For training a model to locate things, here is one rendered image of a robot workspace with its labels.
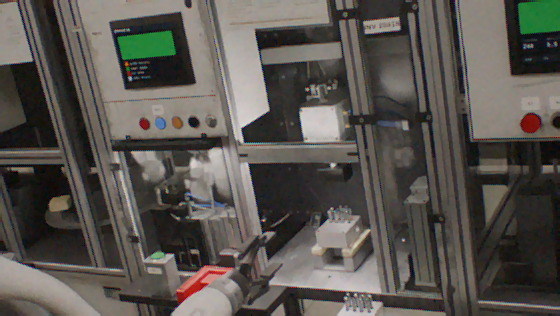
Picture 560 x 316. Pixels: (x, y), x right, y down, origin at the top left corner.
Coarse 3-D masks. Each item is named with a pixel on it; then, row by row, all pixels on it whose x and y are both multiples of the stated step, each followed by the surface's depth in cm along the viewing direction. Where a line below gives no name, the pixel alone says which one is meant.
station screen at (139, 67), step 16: (128, 32) 211; (144, 32) 208; (160, 32) 206; (176, 48) 205; (128, 64) 215; (144, 64) 212; (160, 64) 210; (176, 64) 207; (128, 80) 217; (144, 80) 214
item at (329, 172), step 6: (324, 162) 227; (330, 162) 223; (336, 162) 225; (342, 162) 224; (348, 162) 223; (318, 168) 223; (324, 168) 222; (330, 168) 221; (336, 168) 220; (342, 168) 219; (348, 168) 222; (318, 174) 223; (324, 174) 222; (330, 174) 221; (336, 174) 220; (342, 174) 219; (348, 174) 222; (324, 180) 223; (330, 180) 222; (336, 180) 221; (342, 180) 220
